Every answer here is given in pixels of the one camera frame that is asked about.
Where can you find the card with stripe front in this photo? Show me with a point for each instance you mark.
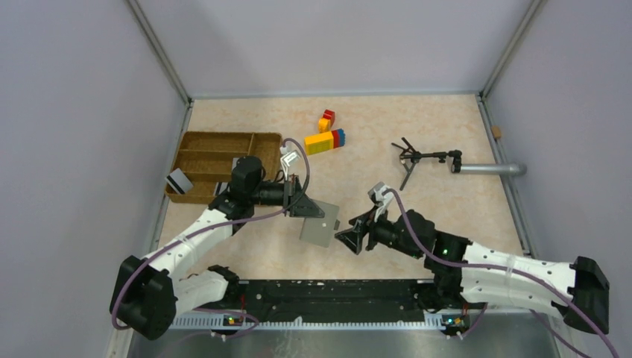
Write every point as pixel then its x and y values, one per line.
pixel 220 188

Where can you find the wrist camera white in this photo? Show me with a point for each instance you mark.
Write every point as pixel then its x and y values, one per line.
pixel 289 156
pixel 381 195

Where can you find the small wooden cork piece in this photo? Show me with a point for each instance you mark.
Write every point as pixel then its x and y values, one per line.
pixel 496 132

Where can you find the small red yellow block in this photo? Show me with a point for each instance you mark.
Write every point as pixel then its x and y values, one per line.
pixel 326 121

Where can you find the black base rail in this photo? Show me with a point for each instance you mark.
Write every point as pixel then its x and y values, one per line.
pixel 338 301

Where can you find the silver metal tube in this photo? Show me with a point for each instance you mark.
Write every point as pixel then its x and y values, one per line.
pixel 501 169

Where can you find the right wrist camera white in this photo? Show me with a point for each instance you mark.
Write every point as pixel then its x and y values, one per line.
pixel 381 195

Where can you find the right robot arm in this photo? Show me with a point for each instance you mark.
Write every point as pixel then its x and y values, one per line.
pixel 466 272

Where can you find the red blue toy block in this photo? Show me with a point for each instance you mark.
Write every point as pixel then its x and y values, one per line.
pixel 338 137

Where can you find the brown woven tray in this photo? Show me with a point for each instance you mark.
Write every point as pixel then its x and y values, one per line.
pixel 206 159

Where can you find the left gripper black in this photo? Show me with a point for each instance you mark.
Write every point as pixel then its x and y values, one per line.
pixel 304 207

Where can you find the yellow toy block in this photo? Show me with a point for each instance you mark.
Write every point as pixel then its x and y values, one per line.
pixel 319 143

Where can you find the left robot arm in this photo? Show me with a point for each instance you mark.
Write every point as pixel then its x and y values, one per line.
pixel 150 292

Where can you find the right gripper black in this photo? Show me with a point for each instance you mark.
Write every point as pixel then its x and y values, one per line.
pixel 353 236

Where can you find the card with stripe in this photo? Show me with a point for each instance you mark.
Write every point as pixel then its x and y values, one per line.
pixel 220 188
pixel 178 181

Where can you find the grey card holder wallet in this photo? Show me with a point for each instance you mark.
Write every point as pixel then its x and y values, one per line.
pixel 321 231

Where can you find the black tripod camera mount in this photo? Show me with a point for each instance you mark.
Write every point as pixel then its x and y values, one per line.
pixel 409 157

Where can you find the card with stripe left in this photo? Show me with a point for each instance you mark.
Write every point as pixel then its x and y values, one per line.
pixel 178 181

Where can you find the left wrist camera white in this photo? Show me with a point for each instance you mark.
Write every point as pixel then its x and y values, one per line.
pixel 289 156

